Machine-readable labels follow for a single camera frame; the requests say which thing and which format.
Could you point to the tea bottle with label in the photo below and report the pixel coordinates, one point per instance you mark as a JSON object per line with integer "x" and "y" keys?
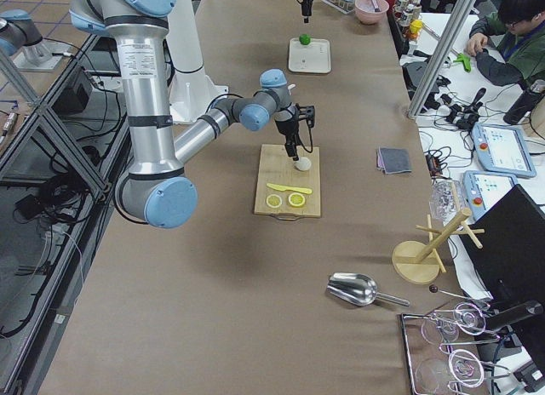
{"x": 411, "y": 12}

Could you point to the seated person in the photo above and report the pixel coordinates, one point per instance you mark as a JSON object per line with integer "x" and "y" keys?
{"x": 508, "y": 45}

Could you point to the wooden mug tree stand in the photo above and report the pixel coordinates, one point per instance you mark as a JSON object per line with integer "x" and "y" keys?
{"x": 420, "y": 263}

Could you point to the pink ice bowl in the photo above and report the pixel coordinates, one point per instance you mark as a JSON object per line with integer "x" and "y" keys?
{"x": 366, "y": 14}

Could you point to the thick lemon half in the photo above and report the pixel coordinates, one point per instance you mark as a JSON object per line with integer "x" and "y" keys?
{"x": 296, "y": 200}

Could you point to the bamboo cutting board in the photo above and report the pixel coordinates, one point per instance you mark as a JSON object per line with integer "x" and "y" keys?
{"x": 276, "y": 167}

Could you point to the beige rabbit tray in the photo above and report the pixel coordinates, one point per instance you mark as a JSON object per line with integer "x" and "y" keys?
{"x": 312, "y": 58}

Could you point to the metal ice scoop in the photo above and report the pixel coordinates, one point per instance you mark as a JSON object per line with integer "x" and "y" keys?
{"x": 359, "y": 289}

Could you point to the blue teach pendant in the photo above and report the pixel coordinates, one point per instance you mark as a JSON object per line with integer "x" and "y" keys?
{"x": 483, "y": 190}
{"x": 502, "y": 149}

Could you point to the thin lemon slice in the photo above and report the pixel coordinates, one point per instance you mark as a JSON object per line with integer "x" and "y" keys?
{"x": 274, "y": 201}

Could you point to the yellow plastic knife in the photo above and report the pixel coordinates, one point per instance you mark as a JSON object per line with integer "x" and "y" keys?
{"x": 284, "y": 188}

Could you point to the black monitor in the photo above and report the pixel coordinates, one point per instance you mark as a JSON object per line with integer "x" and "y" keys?
{"x": 510, "y": 263}

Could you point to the steel muddler black tip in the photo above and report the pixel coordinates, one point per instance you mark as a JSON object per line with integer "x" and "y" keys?
{"x": 375, "y": 6}

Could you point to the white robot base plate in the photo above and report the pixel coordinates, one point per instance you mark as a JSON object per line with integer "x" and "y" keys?
{"x": 189, "y": 101}

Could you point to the grey folded cloth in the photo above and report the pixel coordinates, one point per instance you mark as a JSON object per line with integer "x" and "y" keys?
{"x": 393, "y": 160}

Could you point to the wire glass rack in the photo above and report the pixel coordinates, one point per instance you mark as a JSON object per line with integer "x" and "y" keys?
{"x": 441, "y": 354}

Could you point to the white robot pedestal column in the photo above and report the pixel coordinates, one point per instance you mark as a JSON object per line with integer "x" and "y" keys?
{"x": 184, "y": 52}

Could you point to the aluminium frame post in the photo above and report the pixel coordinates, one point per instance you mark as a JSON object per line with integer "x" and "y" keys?
{"x": 457, "y": 18}

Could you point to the green lime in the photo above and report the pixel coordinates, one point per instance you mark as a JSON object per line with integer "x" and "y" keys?
{"x": 304, "y": 39}

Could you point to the white steamed bun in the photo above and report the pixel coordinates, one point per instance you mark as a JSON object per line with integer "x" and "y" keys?
{"x": 303, "y": 164}

